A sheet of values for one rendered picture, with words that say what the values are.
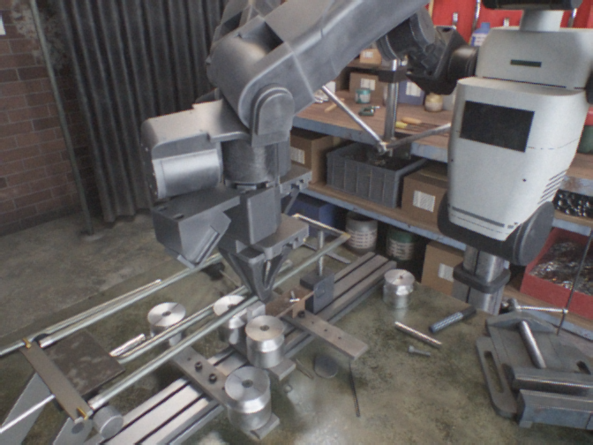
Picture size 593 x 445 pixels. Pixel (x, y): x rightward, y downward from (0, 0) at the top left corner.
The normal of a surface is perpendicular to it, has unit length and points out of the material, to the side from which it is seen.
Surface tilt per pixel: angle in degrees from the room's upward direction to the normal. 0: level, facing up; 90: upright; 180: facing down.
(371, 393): 0
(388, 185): 90
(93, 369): 0
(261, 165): 90
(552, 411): 90
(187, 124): 22
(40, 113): 90
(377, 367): 0
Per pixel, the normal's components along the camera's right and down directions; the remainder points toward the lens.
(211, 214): 0.75, 0.29
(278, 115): 0.45, 0.69
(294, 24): -0.35, -0.45
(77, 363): 0.00, -0.89
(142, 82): -0.07, 0.46
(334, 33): 0.60, 0.52
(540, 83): -0.75, 0.31
